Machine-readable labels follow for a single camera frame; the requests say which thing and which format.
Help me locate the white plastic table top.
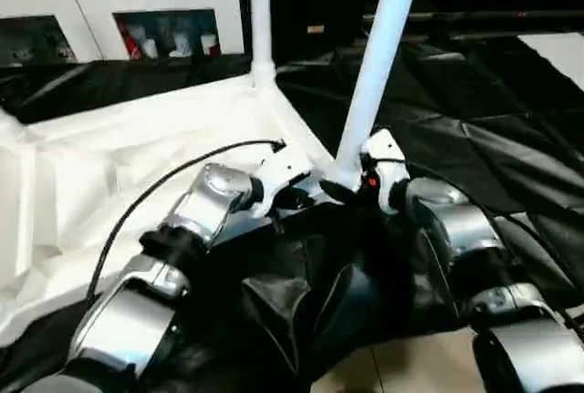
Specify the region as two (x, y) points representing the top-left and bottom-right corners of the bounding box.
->
(0, 76), (343, 348)

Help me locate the black table mat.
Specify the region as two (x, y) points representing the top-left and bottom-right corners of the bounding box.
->
(0, 37), (584, 393)

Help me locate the white flat sheet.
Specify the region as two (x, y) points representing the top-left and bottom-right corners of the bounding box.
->
(520, 33), (584, 70)

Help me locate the white glass-door cabinet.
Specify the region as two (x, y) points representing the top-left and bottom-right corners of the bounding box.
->
(0, 0), (245, 66)

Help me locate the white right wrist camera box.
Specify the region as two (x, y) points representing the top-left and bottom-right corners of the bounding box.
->
(360, 130), (412, 216)

